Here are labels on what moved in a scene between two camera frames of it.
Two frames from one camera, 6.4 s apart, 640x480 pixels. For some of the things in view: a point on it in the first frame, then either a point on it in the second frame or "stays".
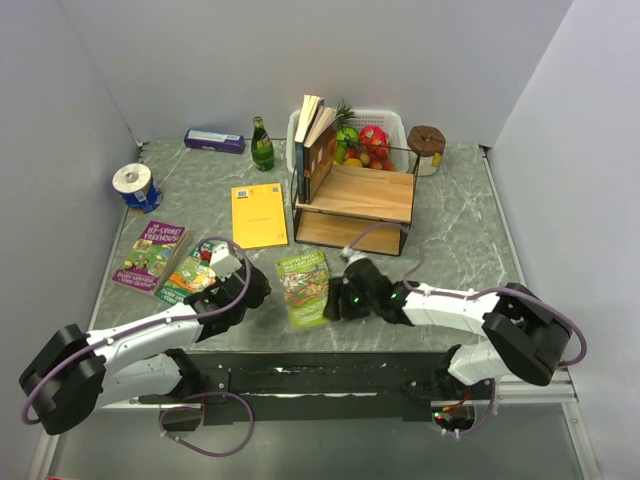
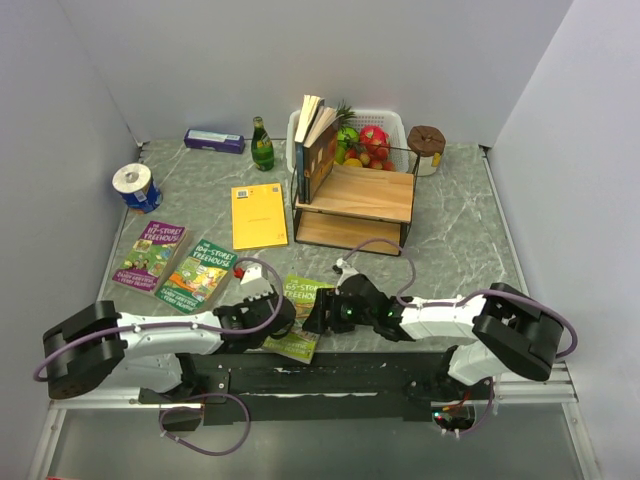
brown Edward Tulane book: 319,154 stays
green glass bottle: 262,151 stays
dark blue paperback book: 310,110 stays
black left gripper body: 262,292 -> 257,302
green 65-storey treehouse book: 306,284 -> 299,344
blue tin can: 144,201 stays
